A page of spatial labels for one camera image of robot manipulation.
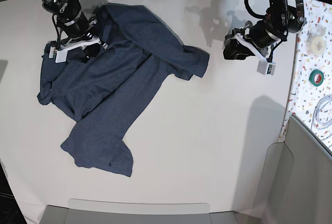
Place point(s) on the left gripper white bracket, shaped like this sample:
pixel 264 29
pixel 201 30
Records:
pixel 248 41

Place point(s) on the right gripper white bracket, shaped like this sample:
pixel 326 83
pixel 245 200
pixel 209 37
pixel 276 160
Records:
pixel 80 33

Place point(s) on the dark blue t-shirt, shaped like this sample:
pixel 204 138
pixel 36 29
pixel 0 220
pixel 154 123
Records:
pixel 104 95

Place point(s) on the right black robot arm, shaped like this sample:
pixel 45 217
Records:
pixel 67 10

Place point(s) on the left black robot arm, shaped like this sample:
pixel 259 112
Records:
pixel 282 17

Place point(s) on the clear tape roll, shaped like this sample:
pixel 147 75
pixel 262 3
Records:
pixel 316 43

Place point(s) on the green tape roll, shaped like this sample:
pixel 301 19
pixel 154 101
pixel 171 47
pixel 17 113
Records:
pixel 316 77

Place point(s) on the terrazzo patterned side table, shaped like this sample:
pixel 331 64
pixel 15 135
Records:
pixel 312 105

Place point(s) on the grey chair at right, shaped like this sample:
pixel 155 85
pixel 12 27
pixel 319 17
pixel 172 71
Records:
pixel 295 185

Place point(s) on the grey chair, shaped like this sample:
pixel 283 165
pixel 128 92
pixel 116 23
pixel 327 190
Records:
pixel 295 185
pixel 88 211

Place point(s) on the grey chair at bottom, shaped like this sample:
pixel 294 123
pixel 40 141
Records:
pixel 88 211

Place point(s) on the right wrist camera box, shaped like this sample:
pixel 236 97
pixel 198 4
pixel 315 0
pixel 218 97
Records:
pixel 60 56

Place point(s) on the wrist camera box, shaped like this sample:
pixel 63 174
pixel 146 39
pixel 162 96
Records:
pixel 266 68
pixel 60 56

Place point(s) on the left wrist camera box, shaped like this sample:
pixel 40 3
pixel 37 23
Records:
pixel 266 68

